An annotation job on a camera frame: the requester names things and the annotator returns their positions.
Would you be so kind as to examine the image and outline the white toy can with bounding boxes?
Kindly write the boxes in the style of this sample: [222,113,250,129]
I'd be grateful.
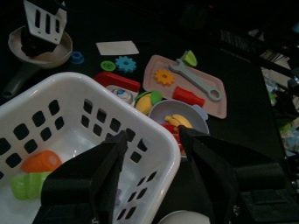
[106,84,137,105]

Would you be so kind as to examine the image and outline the dark object in pan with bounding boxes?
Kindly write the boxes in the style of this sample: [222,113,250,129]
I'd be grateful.
[20,27,54,59]

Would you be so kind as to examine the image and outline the orange toy carrot piece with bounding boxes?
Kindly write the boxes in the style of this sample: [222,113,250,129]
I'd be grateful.
[20,150,63,174]

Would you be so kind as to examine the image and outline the light green toy carrot top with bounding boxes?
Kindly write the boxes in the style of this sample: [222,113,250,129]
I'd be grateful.
[10,171,54,201]

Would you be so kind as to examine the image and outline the blue toy gear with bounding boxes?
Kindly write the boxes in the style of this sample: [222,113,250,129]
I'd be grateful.
[115,55,138,74]

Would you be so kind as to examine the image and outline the red toy bolt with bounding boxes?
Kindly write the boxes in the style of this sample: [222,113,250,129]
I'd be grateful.
[171,86,207,108]

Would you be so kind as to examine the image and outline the white round dish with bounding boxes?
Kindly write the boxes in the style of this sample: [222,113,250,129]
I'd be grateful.
[157,209,214,224]

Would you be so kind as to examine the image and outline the grey blue toy bowl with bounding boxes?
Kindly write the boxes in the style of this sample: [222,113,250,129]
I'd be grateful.
[147,99,211,135]

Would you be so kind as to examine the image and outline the orange toy gear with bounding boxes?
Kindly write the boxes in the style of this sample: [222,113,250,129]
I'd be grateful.
[154,68,177,87]

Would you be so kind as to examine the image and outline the small blue toy nut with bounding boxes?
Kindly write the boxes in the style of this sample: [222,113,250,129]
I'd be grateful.
[70,51,86,65]

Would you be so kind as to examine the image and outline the yellow toy corn green husk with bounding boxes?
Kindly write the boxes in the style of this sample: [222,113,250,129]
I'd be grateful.
[135,90,165,116]

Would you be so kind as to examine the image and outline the grey toy pan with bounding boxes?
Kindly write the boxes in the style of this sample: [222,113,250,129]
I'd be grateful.
[2,25,74,100]

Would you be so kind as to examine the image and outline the green toy fruit slice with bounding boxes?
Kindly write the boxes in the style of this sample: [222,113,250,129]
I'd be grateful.
[181,50,199,67]

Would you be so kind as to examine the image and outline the yellow toy banana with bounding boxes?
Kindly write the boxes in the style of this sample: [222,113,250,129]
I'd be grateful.
[163,113,194,130]

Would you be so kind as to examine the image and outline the small green toy gear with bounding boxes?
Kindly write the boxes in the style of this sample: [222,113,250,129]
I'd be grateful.
[99,59,118,73]

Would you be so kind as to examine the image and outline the grey toy wrench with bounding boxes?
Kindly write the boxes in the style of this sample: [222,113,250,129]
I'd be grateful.
[169,58,223,102]

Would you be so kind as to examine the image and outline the red toy box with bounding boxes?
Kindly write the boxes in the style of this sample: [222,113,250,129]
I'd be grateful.
[93,71,142,94]

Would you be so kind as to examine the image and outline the pink rectangular tray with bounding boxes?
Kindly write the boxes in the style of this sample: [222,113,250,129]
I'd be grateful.
[142,54,229,120]

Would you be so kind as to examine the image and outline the white paper card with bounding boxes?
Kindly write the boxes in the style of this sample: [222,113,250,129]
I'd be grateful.
[95,40,141,56]

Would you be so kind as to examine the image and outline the white perforated plastic basket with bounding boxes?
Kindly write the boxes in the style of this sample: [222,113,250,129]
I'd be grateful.
[0,72,183,224]

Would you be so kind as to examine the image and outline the red toy food piece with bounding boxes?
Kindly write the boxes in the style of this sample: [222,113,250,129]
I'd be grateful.
[161,122,187,160]

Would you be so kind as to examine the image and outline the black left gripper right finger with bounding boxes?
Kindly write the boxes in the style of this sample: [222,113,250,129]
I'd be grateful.
[178,125,289,224]

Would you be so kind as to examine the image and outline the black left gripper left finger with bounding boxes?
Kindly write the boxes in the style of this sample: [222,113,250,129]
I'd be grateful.
[32,130,130,224]

